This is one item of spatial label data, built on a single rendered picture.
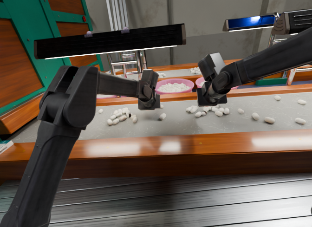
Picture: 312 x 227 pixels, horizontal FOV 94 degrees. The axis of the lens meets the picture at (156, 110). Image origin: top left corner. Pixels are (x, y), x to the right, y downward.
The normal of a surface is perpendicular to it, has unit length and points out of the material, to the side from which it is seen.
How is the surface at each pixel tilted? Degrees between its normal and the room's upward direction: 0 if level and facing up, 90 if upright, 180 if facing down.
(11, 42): 90
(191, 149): 0
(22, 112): 90
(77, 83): 38
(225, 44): 90
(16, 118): 90
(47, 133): 46
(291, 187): 0
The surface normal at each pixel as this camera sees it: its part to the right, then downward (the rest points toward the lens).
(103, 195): -0.10, -0.87
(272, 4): 0.05, 0.48
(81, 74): -0.36, -0.39
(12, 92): 0.99, -0.07
